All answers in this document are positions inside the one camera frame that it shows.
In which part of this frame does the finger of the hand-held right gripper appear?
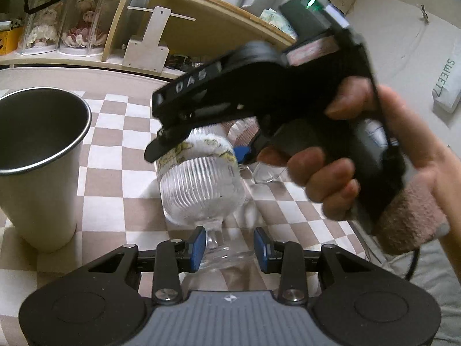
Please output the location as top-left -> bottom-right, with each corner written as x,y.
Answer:
144,115 -> 202,163
151,53 -> 235,120

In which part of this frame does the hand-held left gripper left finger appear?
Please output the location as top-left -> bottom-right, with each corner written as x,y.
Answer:
85,226 -> 207,305

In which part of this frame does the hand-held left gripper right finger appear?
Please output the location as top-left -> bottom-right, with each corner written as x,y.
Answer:
254,226 -> 379,303

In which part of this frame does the clear ribbed plastic bottle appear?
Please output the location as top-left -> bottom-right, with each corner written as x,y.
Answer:
156,124 -> 260,272

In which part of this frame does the person's right forearm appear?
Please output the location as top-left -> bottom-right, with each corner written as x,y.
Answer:
371,144 -> 461,256

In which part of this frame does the ribbed clear glass cup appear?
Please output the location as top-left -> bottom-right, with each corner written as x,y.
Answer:
228,118 -> 290,185

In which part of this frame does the stainless steel cup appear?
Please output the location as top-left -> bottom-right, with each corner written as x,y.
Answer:
0,87 -> 93,255

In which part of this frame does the person's right hand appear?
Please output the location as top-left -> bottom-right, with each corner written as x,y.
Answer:
258,77 -> 451,221

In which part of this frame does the checkered blanket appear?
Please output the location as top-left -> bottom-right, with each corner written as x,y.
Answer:
0,68 -> 370,298

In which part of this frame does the white yellow printed cloth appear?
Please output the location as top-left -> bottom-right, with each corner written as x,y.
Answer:
158,128 -> 236,174

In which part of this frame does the wooden shelf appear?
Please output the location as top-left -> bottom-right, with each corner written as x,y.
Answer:
0,0 -> 301,71

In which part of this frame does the stack of paper notes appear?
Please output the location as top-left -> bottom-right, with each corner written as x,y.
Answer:
259,9 -> 296,39

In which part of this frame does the doll in clear case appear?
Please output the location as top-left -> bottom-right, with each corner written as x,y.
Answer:
16,0 -> 70,56
58,0 -> 113,57

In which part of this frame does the yellow box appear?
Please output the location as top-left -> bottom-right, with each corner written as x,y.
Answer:
0,25 -> 23,56

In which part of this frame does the wooden stand bracket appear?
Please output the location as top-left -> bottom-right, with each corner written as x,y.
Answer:
121,6 -> 197,71

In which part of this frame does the black cable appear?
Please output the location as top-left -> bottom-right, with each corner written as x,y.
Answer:
406,246 -> 423,282

